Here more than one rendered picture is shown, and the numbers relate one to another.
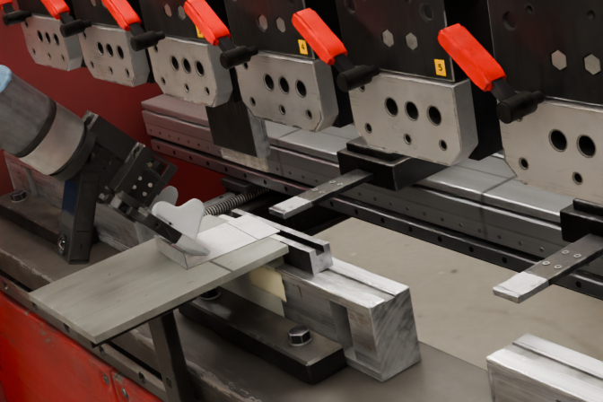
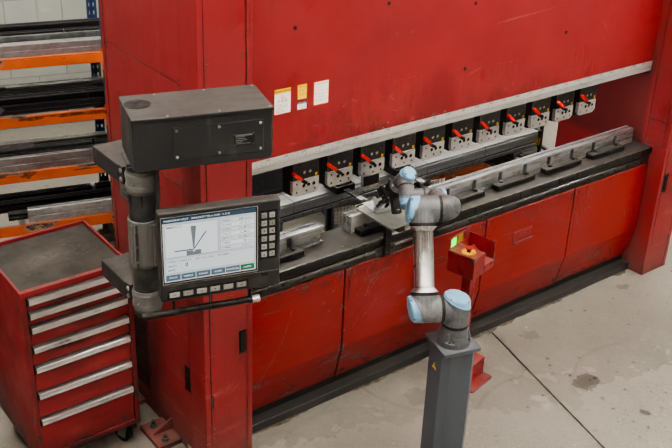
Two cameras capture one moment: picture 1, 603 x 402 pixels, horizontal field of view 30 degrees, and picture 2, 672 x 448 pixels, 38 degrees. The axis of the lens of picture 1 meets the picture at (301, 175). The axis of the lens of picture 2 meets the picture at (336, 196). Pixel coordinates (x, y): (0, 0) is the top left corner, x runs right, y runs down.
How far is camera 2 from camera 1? 5.07 m
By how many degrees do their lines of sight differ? 86
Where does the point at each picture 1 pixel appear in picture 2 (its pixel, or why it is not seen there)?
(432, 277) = not seen: hidden behind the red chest
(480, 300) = not seen: hidden behind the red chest
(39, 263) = (307, 260)
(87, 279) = (387, 221)
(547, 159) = (458, 145)
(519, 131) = (454, 143)
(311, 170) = (308, 204)
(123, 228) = (313, 237)
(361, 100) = (425, 151)
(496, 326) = not seen: hidden behind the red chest
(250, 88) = (395, 161)
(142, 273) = (388, 215)
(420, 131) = (436, 151)
